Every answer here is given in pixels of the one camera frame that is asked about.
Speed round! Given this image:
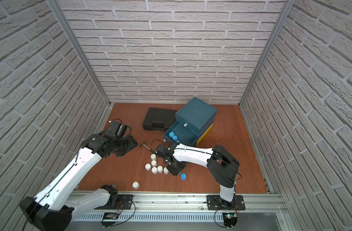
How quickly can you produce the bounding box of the teal drawer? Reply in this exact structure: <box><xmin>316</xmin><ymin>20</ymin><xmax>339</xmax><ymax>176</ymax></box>
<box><xmin>163</xmin><ymin>121</ymin><xmax>198</xmax><ymax>146</ymax></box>

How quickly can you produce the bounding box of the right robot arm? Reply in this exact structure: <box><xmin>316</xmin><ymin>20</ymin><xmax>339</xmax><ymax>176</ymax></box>
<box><xmin>156</xmin><ymin>142</ymin><xmax>240</xmax><ymax>208</ymax></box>

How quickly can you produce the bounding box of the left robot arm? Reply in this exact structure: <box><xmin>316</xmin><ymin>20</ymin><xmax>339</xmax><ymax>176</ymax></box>
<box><xmin>19</xmin><ymin>133</ymin><xmax>138</xmax><ymax>231</ymax></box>

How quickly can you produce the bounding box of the teal drawer cabinet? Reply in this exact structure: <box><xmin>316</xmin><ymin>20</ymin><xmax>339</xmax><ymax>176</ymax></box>
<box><xmin>175</xmin><ymin>97</ymin><xmax>217</xmax><ymax>142</ymax></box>

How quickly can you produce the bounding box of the small claw hammer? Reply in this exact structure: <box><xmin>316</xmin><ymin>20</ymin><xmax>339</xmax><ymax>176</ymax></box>
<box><xmin>140</xmin><ymin>140</ymin><xmax>156</xmax><ymax>154</ymax></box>

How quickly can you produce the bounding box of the black plastic tool case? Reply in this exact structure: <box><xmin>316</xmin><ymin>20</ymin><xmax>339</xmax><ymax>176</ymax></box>
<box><xmin>142</xmin><ymin>107</ymin><xmax>176</xmax><ymax>131</ymax></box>

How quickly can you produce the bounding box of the left controller board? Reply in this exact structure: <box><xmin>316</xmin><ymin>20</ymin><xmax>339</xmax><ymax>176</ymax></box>
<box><xmin>102</xmin><ymin>213</ymin><xmax>119</xmax><ymax>227</ymax></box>

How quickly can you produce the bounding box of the controller board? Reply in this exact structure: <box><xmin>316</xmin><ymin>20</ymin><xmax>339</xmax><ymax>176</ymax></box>
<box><xmin>222</xmin><ymin>213</ymin><xmax>238</xmax><ymax>229</ymax></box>
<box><xmin>102</xmin><ymin>213</ymin><xmax>119</xmax><ymax>227</ymax></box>

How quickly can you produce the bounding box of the right controller board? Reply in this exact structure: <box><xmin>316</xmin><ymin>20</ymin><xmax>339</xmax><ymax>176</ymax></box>
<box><xmin>222</xmin><ymin>213</ymin><xmax>238</xmax><ymax>229</ymax></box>

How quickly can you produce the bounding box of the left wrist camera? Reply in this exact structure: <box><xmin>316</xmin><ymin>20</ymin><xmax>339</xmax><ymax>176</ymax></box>
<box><xmin>103</xmin><ymin>120</ymin><xmax>132</xmax><ymax>141</ymax></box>

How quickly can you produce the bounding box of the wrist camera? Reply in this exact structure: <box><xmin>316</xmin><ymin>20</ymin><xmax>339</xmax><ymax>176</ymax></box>
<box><xmin>156</xmin><ymin>145</ymin><xmax>167</xmax><ymax>158</ymax></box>
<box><xmin>103</xmin><ymin>120</ymin><xmax>132</xmax><ymax>141</ymax></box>

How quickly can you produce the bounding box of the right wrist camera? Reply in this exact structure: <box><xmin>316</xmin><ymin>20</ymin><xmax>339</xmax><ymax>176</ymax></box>
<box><xmin>156</xmin><ymin>145</ymin><xmax>167</xmax><ymax>158</ymax></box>

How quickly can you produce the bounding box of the aluminium front rail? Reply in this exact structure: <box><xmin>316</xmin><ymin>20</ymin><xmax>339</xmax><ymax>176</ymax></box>
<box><xmin>66</xmin><ymin>190</ymin><xmax>289</xmax><ymax>214</ymax></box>

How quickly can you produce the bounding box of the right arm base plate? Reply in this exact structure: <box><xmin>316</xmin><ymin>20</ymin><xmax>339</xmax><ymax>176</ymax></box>
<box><xmin>206</xmin><ymin>194</ymin><xmax>246</xmax><ymax>210</ymax></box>

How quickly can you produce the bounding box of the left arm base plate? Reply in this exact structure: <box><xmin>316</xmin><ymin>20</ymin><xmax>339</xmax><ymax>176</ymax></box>
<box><xmin>103</xmin><ymin>194</ymin><xmax>134</xmax><ymax>210</ymax></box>

